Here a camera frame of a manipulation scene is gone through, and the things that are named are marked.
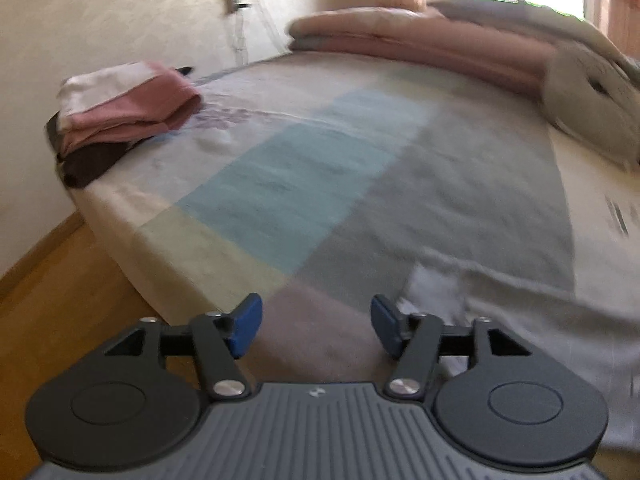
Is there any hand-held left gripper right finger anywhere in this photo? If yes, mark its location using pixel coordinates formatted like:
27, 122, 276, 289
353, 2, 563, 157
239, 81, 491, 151
370, 295, 533, 402

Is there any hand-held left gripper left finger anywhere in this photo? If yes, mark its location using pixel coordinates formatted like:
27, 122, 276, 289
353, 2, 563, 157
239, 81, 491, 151
102, 292, 264, 401

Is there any grey long-sleeve shirt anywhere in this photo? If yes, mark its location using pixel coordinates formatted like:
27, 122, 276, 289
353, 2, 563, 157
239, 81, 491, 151
397, 260, 640, 411

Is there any patchwork bed sheet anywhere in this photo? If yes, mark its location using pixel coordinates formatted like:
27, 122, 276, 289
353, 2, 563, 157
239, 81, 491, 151
60, 52, 640, 461

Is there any dark brown folded garment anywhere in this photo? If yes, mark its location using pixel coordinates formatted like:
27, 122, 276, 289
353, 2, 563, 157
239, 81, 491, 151
45, 112, 151, 190

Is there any pink and white folded garment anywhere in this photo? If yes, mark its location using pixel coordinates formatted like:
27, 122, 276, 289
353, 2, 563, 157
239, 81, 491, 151
57, 60, 203, 133

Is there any pink folded quilt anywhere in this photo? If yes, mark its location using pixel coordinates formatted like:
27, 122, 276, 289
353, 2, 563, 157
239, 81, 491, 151
287, 0, 626, 96

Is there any grey cat cushion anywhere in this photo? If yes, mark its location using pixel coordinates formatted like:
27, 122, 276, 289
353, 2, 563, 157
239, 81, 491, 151
542, 42, 640, 171

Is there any pink checked curtain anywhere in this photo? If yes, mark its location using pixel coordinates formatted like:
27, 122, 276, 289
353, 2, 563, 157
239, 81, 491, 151
597, 0, 640, 58

